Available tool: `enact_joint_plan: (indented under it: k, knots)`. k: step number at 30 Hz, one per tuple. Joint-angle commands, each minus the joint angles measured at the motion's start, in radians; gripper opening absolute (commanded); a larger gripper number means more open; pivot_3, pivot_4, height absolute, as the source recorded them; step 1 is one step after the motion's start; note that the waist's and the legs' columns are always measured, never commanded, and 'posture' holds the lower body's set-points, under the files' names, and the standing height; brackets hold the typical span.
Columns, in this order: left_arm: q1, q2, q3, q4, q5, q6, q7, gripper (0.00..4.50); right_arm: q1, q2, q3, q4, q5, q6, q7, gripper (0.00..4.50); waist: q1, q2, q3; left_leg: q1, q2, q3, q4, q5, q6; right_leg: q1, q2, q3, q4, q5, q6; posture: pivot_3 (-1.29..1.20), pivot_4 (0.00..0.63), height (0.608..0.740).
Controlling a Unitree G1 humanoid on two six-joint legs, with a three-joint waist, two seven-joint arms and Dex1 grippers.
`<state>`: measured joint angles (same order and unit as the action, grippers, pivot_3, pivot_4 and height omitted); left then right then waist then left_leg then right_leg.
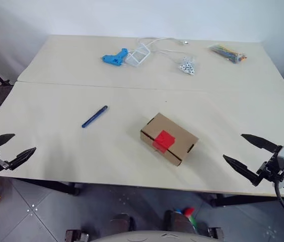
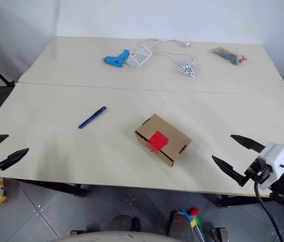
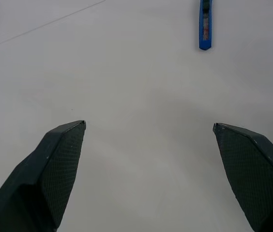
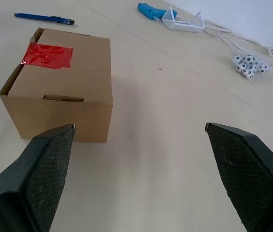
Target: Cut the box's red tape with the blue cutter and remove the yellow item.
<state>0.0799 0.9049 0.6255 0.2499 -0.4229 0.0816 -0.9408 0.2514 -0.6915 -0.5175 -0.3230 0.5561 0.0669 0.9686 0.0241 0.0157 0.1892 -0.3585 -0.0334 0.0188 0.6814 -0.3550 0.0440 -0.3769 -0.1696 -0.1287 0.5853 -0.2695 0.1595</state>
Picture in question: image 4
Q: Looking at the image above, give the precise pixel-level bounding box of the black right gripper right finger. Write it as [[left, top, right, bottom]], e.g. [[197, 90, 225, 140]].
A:
[[205, 122, 273, 232]]

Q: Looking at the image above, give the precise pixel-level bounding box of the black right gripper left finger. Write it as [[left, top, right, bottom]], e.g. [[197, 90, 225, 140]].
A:
[[0, 124, 76, 232]]

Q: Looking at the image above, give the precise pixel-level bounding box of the brown cardboard box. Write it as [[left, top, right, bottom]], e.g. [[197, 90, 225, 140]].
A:
[[0, 27, 114, 144]]

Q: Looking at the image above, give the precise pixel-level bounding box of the blue handled screwdriver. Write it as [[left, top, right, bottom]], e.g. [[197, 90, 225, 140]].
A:
[[14, 13, 76, 26]]

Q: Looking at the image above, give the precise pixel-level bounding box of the bag of mini soccer balls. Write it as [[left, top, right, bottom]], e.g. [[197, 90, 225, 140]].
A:
[[230, 49, 273, 84]]

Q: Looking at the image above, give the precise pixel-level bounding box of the blue glue gun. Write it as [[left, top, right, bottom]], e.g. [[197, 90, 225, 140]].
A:
[[137, 2, 167, 21]]

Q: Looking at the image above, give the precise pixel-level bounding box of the white power cable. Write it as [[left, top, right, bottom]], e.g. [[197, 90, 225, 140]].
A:
[[204, 20, 273, 73]]

